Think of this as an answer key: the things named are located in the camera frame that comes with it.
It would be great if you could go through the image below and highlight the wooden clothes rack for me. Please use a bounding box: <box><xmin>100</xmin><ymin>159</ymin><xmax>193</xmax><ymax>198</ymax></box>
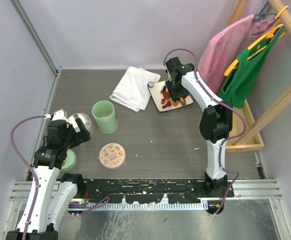
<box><xmin>226</xmin><ymin>0</ymin><xmax>291</xmax><ymax>152</ymax></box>

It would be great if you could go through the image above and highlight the green shirt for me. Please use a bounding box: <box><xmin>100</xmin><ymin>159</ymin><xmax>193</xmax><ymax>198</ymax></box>
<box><xmin>218</xmin><ymin>25</ymin><xmax>287</xmax><ymax>108</ymax></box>

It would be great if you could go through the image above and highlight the white folded cloth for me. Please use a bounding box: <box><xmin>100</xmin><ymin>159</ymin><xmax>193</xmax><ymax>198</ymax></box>
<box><xmin>109</xmin><ymin>66</ymin><xmax>161</xmax><ymax>112</ymax></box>

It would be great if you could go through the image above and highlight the pink shirt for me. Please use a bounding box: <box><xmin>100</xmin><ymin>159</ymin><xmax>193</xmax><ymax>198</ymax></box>
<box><xmin>197</xmin><ymin>15</ymin><xmax>275</xmax><ymax>94</ymax></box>

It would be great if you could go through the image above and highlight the white square plate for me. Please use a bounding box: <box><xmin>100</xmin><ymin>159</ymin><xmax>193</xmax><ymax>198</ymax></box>
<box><xmin>147</xmin><ymin>81</ymin><xmax>194</xmax><ymax>112</ymax></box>

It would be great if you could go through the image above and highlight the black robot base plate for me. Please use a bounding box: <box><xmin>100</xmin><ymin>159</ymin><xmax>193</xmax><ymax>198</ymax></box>
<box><xmin>75</xmin><ymin>178</ymin><xmax>227</xmax><ymax>204</ymax></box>

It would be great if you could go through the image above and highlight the round bakery tin lid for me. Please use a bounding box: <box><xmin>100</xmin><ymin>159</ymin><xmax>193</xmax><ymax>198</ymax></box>
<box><xmin>98</xmin><ymin>142</ymin><xmax>126</xmax><ymax>169</ymax></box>

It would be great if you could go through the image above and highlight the yellow hanger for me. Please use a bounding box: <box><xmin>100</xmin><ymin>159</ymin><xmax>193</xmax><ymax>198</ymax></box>
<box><xmin>224</xmin><ymin>5</ymin><xmax>289</xmax><ymax>77</ymax></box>

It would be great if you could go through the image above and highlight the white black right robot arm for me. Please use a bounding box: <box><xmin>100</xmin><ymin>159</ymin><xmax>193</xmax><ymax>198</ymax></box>
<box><xmin>163</xmin><ymin>57</ymin><xmax>233</xmax><ymax>197</ymax></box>

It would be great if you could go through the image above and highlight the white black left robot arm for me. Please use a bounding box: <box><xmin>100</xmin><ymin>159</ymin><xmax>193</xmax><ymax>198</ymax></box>
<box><xmin>6</xmin><ymin>114</ymin><xmax>91</xmax><ymax>240</ymax></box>

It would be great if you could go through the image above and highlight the tall green canister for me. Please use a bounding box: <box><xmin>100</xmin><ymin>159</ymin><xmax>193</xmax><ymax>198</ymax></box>
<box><xmin>91</xmin><ymin>100</ymin><xmax>119</xmax><ymax>134</ymax></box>

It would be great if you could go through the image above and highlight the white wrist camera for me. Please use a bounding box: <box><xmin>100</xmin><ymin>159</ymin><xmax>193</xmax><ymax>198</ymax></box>
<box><xmin>163</xmin><ymin>62</ymin><xmax>173</xmax><ymax>81</ymax></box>
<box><xmin>51</xmin><ymin>109</ymin><xmax>69</xmax><ymax>122</ymax></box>

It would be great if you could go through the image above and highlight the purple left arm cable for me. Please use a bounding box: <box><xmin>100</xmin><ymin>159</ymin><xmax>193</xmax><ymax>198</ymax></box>
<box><xmin>9</xmin><ymin>114</ymin><xmax>111</xmax><ymax>240</ymax></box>

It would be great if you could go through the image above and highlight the grey hanger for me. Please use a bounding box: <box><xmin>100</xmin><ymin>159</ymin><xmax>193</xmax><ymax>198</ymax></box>
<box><xmin>250</xmin><ymin>4</ymin><xmax>279</xmax><ymax>37</ymax></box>

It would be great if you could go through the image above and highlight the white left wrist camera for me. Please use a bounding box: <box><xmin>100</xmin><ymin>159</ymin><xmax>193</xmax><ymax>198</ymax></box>
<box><xmin>51</xmin><ymin>109</ymin><xmax>69</xmax><ymax>122</ymax></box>

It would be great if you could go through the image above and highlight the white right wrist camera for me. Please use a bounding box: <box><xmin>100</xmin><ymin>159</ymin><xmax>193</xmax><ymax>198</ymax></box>
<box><xmin>163</xmin><ymin>62</ymin><xmax>173</xmax><ymax>81</ymax></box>

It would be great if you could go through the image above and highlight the green canister lid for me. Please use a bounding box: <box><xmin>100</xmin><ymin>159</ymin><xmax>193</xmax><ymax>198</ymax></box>
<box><xmin>61</xmin><ymin>149</ymin><xmax>78</xmax><ymax>171</ymax></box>

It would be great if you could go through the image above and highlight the aluminium rail frame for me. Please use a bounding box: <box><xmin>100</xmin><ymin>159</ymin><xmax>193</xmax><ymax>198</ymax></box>
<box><xmin>9</xmin><ymin>178</ymin><xmax>284</xmax><ymax>211</ymax></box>

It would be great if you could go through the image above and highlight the round silver tin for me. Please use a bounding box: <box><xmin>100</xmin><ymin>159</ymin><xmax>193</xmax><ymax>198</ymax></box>
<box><xmin>67</xmin><ymin>112</ymin><xmax>94</xmax><ymax>137</ymax></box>

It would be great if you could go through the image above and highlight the orange food pieces pile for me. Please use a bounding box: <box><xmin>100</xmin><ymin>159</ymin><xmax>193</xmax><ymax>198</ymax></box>
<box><xmin>160</xmin><ymin>85</ymin><xmax>186</xmax><ymax>109</ymax></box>

